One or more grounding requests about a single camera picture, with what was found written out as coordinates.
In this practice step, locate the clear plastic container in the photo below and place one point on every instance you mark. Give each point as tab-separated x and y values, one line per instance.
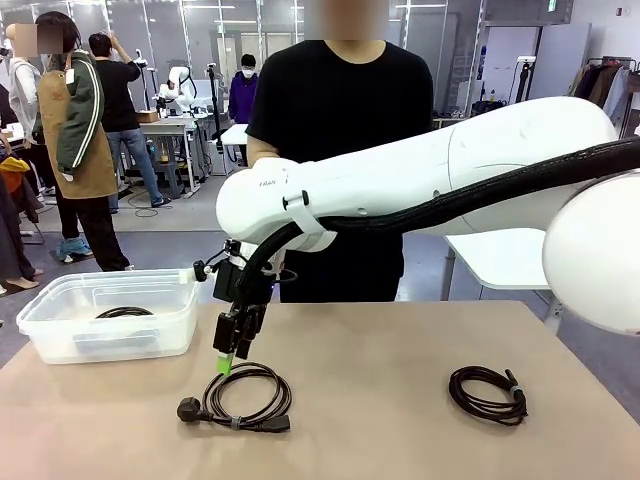
60	345

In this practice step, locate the white table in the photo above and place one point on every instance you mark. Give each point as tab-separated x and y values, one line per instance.
500	260

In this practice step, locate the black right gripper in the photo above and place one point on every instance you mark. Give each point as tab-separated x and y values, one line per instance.
229	282

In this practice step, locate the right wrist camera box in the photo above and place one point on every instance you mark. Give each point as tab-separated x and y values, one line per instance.
205	272

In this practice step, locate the black bags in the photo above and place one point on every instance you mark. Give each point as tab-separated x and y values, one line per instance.
487	107

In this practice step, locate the black camera tripod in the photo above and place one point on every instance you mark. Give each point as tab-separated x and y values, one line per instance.
215	100

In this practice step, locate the clothes rack with coats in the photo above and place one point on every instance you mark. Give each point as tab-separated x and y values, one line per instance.
605	85

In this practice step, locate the person right forearm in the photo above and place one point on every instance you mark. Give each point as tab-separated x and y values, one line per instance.
262	150

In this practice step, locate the person in purple hoodie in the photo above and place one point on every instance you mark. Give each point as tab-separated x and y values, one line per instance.
245	85

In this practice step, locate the grey step stool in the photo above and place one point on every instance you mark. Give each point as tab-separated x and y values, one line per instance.
170	177

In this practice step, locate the person in green jacket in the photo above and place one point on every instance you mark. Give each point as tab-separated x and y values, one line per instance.
75	125

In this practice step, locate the person in black shirt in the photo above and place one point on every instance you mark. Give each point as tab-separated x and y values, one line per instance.
120	100

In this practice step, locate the small white robot arm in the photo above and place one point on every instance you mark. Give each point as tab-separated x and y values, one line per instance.
177	85

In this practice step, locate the cardboard box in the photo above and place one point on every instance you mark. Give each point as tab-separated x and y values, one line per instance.
147	116

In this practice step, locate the black tripod pole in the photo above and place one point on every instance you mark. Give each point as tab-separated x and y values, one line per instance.
524	75

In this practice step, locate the white desk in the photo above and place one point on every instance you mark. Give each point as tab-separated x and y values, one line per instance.
170	127

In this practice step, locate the grey door panel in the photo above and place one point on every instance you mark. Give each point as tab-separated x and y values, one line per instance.
555	60

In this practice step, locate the person in black t-shirt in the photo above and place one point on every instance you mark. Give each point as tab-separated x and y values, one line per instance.
340	100

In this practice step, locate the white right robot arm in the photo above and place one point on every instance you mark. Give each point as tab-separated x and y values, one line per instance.
400	175

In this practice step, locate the camera stand with white head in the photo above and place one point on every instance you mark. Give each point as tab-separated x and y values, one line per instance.
140	61

